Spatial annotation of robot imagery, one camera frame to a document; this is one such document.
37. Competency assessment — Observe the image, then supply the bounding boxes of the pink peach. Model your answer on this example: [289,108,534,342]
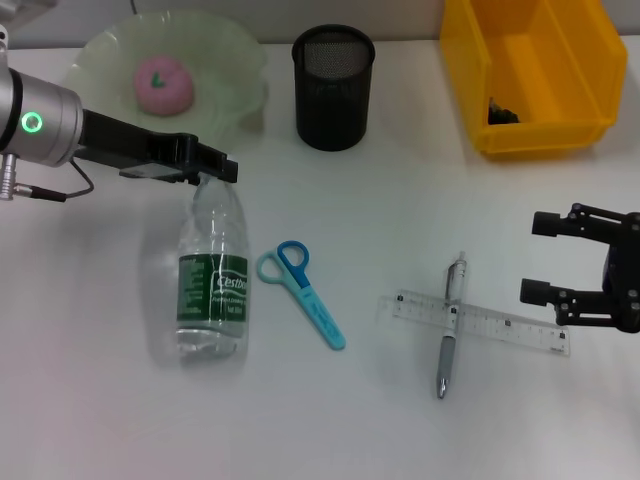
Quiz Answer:
[132,54,195,117]

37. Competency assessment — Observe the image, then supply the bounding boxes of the clear plastic ruler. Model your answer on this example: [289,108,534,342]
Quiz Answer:
[382,288,571,357]

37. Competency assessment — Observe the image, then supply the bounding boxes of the black mesh pen holder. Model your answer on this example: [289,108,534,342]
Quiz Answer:
[291,25,376,152]

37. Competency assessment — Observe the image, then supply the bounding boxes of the green plastic wrapper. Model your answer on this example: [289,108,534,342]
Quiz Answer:
[487,96,524,125]

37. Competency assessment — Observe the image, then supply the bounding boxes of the blue scissors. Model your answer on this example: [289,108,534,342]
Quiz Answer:
[256,240,347,353]

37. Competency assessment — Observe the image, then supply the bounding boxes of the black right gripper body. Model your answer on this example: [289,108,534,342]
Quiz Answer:
[602,212,640,335]

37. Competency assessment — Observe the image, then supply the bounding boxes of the clear green-label water bottle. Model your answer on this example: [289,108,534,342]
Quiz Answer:
[174,179,251,369]

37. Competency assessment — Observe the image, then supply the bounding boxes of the yellow plastic bin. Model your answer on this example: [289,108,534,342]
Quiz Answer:
[438,0,629,161]

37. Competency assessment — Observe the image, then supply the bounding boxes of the green glass fruit plate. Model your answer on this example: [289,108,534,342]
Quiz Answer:
[74,12,269,137]

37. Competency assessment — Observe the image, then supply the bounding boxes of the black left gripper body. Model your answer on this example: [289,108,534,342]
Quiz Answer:
[74,108,202,187]

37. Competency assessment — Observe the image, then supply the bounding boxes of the grey white pen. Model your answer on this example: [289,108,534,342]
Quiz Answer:
[432,251,470,400]

